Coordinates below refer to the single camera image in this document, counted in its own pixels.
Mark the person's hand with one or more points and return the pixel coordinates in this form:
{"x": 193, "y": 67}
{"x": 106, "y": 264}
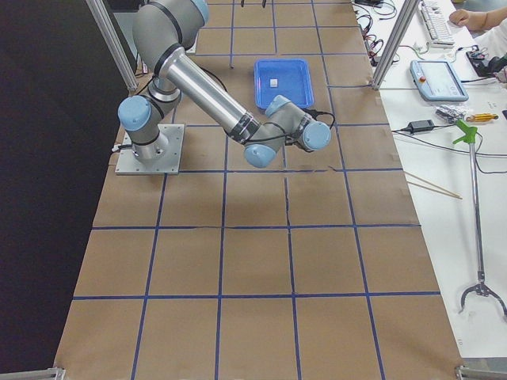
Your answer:
{"x": 462, "y": 18}

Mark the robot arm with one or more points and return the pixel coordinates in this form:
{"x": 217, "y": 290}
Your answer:
{"x": 163, "y": 31}

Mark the blue plastic tray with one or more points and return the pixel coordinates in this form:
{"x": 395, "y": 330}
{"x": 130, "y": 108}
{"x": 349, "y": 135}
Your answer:
{"x": 293, "y": 82}

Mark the white keyboard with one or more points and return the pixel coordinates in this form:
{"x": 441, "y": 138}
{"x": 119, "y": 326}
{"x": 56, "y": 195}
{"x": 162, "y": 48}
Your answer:
{"x": 436, "y": 26}

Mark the blue teach pendant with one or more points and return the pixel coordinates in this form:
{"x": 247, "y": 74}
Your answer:
{"x": 437, "y": 81}

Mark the black power adapter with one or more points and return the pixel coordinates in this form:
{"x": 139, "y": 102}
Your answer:
{"x": 420, "y": 126}

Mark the wooden chopstick pair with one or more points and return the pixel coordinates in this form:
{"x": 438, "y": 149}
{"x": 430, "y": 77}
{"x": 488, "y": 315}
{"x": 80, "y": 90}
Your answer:
{"x": 428, "y": 185}

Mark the aluminium frame post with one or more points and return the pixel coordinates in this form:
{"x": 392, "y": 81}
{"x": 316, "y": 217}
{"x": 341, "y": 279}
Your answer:
{"x": 401, "y": 25}

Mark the green handled reacher grabber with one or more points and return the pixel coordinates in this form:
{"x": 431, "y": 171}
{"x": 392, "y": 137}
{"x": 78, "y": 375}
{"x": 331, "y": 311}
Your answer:
{"x": 480, "y": 288}

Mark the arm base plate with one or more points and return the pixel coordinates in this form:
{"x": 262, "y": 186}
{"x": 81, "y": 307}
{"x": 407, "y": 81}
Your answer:
{"x": 161, "y": 156}

